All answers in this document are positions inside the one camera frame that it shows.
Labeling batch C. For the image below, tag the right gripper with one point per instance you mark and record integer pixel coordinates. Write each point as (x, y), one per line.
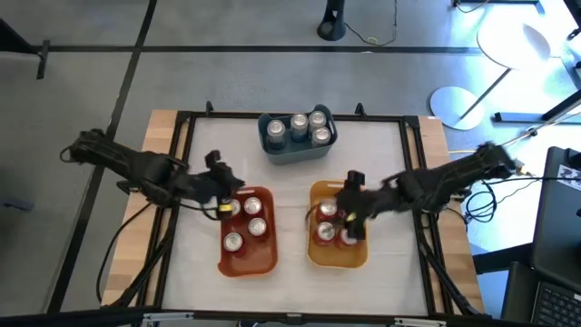
(356, 202)

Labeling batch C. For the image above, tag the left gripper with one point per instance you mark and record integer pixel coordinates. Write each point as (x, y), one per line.
(224, 184)

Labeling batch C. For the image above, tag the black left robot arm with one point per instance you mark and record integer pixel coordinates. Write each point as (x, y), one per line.
(136, 165)

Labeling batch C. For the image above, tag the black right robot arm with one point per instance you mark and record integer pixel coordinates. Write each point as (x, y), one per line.
(454, 175)

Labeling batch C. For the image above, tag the yellow plastic bin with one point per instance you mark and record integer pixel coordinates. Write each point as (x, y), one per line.
(336, 259)

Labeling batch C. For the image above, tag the teal plastic bin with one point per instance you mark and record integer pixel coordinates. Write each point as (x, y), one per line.
(295, 156)

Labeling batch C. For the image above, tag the orange plastic bin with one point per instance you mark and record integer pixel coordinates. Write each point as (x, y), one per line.
(258, 261)

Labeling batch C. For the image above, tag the black floor strip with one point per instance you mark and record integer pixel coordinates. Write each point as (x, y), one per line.
(227, 48)
(123, 91)

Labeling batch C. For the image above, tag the black front crossbar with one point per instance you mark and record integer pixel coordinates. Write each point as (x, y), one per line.
(91, 316)

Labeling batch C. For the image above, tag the black floor stand base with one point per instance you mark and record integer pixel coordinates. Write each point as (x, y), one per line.
(331, 27)

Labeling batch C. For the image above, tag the black desk leg stand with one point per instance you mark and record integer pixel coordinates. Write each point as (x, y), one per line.
(522, 117)

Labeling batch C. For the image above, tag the thin silver rod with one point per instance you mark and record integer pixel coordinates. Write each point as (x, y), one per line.
(532, 133)

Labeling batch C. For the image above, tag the black monitor case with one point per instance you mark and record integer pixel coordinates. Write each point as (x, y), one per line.
(558, 227)

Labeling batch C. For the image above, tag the black laptop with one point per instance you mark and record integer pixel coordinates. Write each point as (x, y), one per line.
(558, 304)

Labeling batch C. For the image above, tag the white round stool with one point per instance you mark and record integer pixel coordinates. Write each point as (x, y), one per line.
(513, 45)

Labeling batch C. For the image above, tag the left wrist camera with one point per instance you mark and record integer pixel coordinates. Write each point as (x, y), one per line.
(213, 159)

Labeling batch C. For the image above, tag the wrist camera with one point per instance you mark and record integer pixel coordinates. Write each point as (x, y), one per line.
(356, 178)
(213, 159)

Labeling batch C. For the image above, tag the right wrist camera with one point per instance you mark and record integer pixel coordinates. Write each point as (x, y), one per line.
(356, 178)

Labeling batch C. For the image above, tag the black metal table frame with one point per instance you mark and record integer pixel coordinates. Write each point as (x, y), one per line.
(218, 115)

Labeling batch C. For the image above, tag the black frame hook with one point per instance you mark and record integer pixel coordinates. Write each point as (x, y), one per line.
(361, 110)
(209, 109)

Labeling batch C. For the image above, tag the silver metal bracket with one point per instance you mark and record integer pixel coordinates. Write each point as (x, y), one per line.
(420, 322)
(168, 317)

